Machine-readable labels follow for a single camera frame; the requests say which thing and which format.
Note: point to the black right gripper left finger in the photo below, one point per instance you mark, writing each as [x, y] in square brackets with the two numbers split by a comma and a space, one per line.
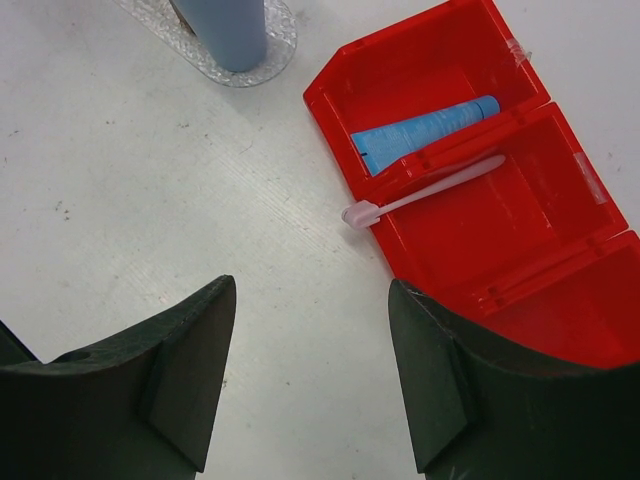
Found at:
[139, 404]

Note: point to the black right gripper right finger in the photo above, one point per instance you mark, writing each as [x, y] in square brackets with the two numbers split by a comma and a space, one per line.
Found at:
[480, 406]

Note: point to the white pink toothbrush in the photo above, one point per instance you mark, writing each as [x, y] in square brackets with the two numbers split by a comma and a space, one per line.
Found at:
[364, 213]

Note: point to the blue toothpaste tube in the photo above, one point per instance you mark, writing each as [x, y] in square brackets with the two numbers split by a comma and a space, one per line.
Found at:
[382, 146]

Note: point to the blue plastic cup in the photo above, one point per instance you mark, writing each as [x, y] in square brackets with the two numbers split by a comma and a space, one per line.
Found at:
[232, 31]

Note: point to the clear textured acrylic tray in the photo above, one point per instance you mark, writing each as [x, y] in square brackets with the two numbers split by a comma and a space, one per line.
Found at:
[163, 20]

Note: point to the red plastic bin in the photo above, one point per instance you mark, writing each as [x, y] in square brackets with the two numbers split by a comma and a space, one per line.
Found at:
[536, 250]

